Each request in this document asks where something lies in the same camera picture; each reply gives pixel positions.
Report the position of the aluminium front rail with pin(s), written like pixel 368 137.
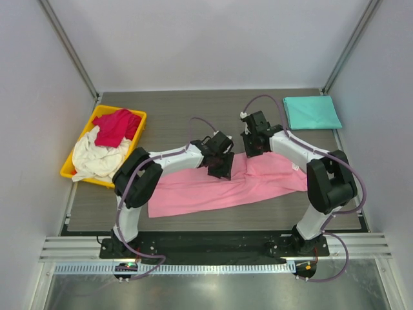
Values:
pixel 81 248

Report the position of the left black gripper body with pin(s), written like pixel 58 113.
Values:
pixel 217 155

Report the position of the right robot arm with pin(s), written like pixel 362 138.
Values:
pixel 330 184

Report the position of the right aluminium frame post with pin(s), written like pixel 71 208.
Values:
pixel 355 37

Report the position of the white t shirt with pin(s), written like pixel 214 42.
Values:
pixel 95 162

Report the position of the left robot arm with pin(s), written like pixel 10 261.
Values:
pixel 137 179

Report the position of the red t shirt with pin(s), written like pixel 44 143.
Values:
pixel 113 128

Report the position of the folded teal t shirt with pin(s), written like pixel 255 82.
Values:
pixel 311 113

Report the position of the pink t shirt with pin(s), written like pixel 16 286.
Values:
pixel 263 177

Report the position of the left aluminium frame post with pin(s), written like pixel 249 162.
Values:
pixel 68 46

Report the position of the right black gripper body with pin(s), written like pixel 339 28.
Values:
pixel 251 146

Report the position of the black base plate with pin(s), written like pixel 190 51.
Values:
pixel 227 247

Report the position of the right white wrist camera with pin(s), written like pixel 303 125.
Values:
pixel 244 118

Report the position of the aluminium frame post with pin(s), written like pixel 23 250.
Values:
pixel 68 46
pixel 355 37

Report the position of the slotted cable duct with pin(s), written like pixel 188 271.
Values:
pixel 129 268

